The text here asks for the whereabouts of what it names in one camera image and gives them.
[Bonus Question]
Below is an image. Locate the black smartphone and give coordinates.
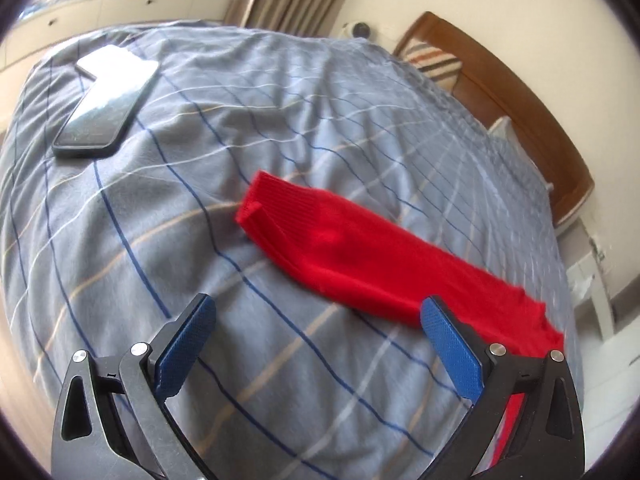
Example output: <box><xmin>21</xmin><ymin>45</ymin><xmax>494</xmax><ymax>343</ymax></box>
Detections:
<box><xmin>51</xmin><ymin>46</ymin><xmax>161</xmax><ymax>158</ymax></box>

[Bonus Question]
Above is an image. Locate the wooden headboard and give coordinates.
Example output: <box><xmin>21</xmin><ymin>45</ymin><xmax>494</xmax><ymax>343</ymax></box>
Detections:
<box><xmin>392</xmin><ymin>11</ymin><xmax>596</xmax><ymax>233</ymax></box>

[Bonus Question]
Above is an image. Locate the white round fan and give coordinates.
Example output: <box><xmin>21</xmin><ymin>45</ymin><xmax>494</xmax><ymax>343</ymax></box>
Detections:
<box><xmin>336</xmin><ymin>20</ymin><xmax>374</xmax><ymax>41</ymax></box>

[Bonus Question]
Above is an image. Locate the white window cabinet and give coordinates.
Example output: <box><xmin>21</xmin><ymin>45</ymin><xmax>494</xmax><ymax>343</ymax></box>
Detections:
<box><xmin>0</xmin><ymin>0</ymin><xmax>236</xmax><ymax>68</ymax></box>

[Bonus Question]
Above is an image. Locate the white desk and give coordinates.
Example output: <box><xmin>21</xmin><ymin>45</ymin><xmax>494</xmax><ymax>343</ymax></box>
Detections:
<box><xmin>565</xmin><ymin>220</ymin><xmax>619</xmax><ymax>341</ymax></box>

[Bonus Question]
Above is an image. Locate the bed with blue checked duvet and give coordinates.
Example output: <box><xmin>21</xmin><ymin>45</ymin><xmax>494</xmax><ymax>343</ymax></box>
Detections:
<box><xmin>0</xmin><ymin>20</ymin><xmax>583</xmax><ymax>480</ymax></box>

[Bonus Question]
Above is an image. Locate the striped pillow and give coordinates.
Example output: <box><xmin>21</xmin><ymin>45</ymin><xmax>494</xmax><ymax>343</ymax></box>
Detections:
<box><xmin>400</xmin><ymin>35</ymin><xmax>463</xmax><ymax>93</ymax></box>

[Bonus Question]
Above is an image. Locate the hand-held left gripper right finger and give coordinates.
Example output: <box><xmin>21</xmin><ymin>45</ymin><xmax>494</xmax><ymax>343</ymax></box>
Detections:
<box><xmin>420</xmin><ymin>296</ymin><xmax>586</xmax><ymax>480</ymax></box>

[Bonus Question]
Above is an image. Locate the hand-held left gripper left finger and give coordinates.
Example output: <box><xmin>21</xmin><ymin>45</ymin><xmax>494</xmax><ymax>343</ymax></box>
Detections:
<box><xmin>51</xmin><ymin>293</ymin><xmax>217</xmax><ymax>480</ymax></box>

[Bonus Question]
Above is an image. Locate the red knitted sweater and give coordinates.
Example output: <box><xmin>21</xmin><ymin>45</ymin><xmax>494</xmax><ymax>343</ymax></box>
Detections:
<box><xmin>235</xmin><ymin>170</ymin><xmax>566</xmax><ymax>468</ymax></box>

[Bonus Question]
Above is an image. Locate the white card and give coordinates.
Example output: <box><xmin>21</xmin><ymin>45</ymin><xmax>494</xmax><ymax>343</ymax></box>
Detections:
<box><xmin>75</xmin><ymin>45</ymin><xmax>132</xmax><ymax>81</ymax></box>

